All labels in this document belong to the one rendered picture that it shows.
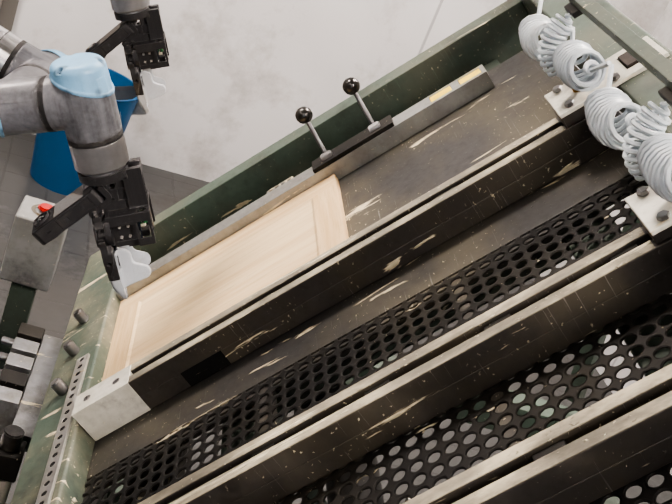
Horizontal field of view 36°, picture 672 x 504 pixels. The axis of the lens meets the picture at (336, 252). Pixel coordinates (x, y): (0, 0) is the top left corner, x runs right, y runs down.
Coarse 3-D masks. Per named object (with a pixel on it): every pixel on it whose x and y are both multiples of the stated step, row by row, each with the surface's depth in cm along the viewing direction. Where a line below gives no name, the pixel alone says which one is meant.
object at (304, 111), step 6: (300, 108) 220; (306, 108) 220; (300, 114) 219; (306, 114) 219; (312, 114) 221; (300, 120) 220; (306, 120) 220; (312, 126) 220; (312, 132) 220; (318, 138) 220; (318, 144) 220; (324, 150) 220; (330, 150) 219; (324, 156) 219; (330, 156) 219
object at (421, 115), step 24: (456, 96) 213; (408, 120) 215; (432, 120) 215; (384, 144) 217; (336, 168) 219; (288, 192) 221; (240, 216) 224; (192, 240) 228; (216, 240) 225; (168, 264) 226
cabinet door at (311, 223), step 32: (320, 192) 215; (256, 224) 221; (288, 224) 212; (320, 224) 202; (224, 256) 217; (256, 256) 208; (288, 256) 199; (160, 288) 223; (192, 288) 213; (224, 288) 204; (256, 288) 196; (128, 320) 218; (160, 320) 210; (192, 320) 201; (128, 352) 205
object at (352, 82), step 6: (348, 78) 218; (354, 78) 218; (348, 84) 217; (354, 84) 217; (348, 90) 217; (354, 90) 217; (354, 96) 218; (360, 102) 218; (366, 108) 218; (366, 114) 218; (372, 120) 218; (372, 126) 217; (378, 126) 217
